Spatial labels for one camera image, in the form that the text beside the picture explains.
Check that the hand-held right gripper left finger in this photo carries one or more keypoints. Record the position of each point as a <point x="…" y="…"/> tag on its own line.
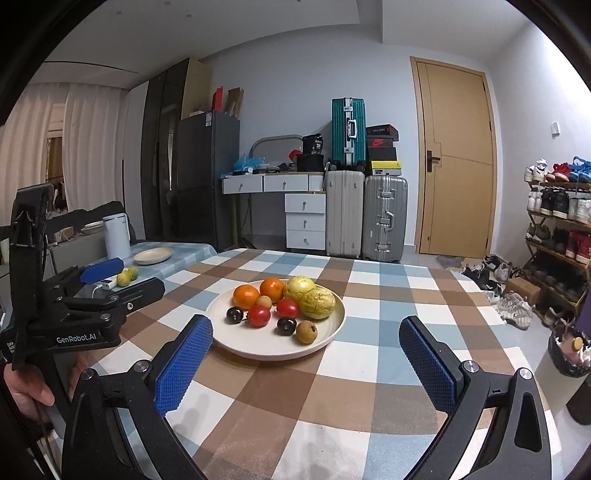
<point x="182" y="364"/>

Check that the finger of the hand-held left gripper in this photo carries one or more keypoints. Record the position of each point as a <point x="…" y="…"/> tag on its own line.
<point x="134" y="300"/>
<point x="101" y="271"/>

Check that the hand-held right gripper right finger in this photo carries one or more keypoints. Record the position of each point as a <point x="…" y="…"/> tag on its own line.
<point x="427" y="364"/>

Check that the dark purple plum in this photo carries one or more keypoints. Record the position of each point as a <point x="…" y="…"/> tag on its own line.
<point x="234" y="314"/>
<point x="286" y="325"/>

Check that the red tomato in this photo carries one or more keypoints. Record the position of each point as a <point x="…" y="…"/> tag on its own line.
<point x="259" y="316"/>
<point x="287" y="308"/>

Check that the cream round plate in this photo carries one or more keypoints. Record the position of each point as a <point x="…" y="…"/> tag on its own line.
<point x="152" y="255"/>
<point x="272" y="349"/>

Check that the orange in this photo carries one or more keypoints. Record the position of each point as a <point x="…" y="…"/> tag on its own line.
<point x="246" y="296"/>
<point x="272" y="288"/>

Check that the brown longan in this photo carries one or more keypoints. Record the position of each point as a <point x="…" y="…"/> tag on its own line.
<point x="263" y="302"/>
<point x="307" y="332"/>

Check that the yellow bumpy citrus fruit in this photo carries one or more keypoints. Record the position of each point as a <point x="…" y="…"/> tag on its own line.
<point x="318" y="302"/>
<point x="299" y="286"/>

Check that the person's left hand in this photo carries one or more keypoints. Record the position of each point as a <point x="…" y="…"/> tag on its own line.
<point x="25" y="392"/>

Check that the white power bank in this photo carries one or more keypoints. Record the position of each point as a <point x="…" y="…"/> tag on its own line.
<point x="108" y="286"/>

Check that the small green lime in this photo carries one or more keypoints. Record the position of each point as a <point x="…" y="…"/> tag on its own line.
<point x="134" y="273"/>
<point x="123" y="278"/>

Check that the white electric kettle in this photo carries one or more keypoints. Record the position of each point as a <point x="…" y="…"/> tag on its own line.
<point x="116" y="237"/>

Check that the white bowl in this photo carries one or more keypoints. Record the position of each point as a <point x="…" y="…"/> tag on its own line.
<point x="92" y="226"/>

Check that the checked tablecloth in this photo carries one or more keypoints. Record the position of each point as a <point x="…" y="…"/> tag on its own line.
<point x="378" y="323"/>

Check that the light blue tablecloth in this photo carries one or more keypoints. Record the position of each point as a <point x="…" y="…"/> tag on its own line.
<point x="184" y="258"/>

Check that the white sneakers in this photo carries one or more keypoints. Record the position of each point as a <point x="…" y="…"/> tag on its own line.
<point x="516" y="311"/>

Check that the grey door mat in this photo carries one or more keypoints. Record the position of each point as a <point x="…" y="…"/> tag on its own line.
<point x="449" y="262"/>

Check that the pile of shoes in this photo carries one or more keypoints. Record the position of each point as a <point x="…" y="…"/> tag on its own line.
<point x="485" y="274"/>

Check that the small cardboard box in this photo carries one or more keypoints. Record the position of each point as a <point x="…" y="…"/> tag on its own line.
<point x="524" y="290"/>

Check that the white sheer curtain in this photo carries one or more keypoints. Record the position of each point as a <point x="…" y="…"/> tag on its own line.
<point x="87" y="147"/>

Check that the dark tall cabinet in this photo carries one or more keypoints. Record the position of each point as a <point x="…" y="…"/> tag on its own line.
<point x="161" y="152"/>

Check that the grey refrigerator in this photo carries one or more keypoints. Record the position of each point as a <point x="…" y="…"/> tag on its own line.
<point x="205" y="184"/>

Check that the trash bin with dark bag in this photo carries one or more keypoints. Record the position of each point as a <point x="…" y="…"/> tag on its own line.
<point x="561" y="383"/>

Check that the silver suitcase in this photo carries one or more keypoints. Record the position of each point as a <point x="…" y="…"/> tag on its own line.
<point x="384" y="219"/>

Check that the beige suitcase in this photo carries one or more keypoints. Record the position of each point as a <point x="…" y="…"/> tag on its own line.
<point x="344" y="214"/>

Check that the blue plastic bag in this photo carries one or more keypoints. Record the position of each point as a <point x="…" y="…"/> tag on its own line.
<point x="247" y="164"/>

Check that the wooden shoe rack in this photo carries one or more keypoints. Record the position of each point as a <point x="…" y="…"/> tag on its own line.
<point x="561" y="240"/>

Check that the white desk with drawers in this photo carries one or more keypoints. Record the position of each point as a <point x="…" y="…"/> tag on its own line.
<point x="302" y="217"/>

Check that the yellow and black shoe box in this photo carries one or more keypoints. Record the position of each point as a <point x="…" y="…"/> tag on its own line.
<point x="385" y="167"/>

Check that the wooden door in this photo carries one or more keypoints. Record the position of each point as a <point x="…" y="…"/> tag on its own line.
<point x="457" y="161"/>

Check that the brown cardboard box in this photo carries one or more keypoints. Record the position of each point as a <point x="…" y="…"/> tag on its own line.
<point x="235" y="102"/>

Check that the black square box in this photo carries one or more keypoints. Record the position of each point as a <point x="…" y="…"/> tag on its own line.
<point x="310" y="163"/>

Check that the black and red shoe box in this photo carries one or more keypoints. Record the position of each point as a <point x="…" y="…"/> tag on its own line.
<point x="382" y="131"/>

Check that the black printed bag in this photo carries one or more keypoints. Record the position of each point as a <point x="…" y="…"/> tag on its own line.
<point x="313" y="144"/>

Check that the teal suitcase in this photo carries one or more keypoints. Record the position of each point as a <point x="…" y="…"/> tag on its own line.
<point x="344" y="134"/>

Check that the grey arched frame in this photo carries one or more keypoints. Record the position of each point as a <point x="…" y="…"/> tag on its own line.
<point x="272" y="138"/>

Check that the white wall switch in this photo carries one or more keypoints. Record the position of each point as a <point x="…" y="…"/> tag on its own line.
<point x="555" y="128"/>

